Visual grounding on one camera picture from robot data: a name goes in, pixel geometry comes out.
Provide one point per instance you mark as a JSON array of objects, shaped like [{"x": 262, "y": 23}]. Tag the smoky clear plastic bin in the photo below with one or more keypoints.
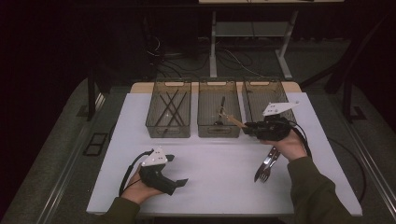
[
  {"x": 219, "y": 130},
  {"x": 258, "y": 93},
  {"x": 169, "y": 130}
]

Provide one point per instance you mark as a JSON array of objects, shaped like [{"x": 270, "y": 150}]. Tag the small amber plastic spoon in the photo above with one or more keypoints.
[{"x": 233, "y": 119}]

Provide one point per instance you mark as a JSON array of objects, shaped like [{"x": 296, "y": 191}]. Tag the dark brown chopstick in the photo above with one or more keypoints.
[
  {"x": 171, "y": 109},
  {"x": 178, "y": 115}
]

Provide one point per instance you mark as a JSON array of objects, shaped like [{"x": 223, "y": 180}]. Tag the black chopstick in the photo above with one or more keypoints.
[
  {"x": 179, "y": 104},
  {"x": 168, "y": 107}
]

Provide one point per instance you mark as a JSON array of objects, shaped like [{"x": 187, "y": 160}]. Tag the white table cover sheet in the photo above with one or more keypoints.
[{"x": 218, "y": 193}]

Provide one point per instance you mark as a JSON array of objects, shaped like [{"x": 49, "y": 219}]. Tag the aluminium floor rail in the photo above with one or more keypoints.
[
  {"x": 71, "y": 161},
  {"x": 370, "y": 168}
]

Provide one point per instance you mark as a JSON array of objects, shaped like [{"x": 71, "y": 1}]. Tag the person's left hand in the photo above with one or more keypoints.
[{"x": 138, "y": 189}]

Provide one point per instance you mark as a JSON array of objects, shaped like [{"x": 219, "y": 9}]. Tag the person's right hand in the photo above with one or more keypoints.
[{"x": 291, "y": 147}]

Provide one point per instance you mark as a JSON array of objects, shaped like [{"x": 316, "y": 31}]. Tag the metal spoon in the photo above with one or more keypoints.
[{"x": 222, "y": 102}]

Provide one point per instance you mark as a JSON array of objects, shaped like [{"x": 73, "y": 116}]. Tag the white metal desk frame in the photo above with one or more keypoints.
[{"x": 249, "y": 29}]

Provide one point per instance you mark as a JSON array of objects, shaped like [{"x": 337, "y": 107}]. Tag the black metal stand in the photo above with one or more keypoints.
[
  {"x": 91, "y": 93},
  {"x": 347, "y": 93}
]

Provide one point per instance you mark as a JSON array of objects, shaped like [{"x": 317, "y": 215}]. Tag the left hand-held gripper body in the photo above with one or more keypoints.
[{"x": 154, "y": 158}]

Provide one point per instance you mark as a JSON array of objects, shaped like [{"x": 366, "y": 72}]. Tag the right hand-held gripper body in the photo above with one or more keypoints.
[{"x": 274, "y": 129}]

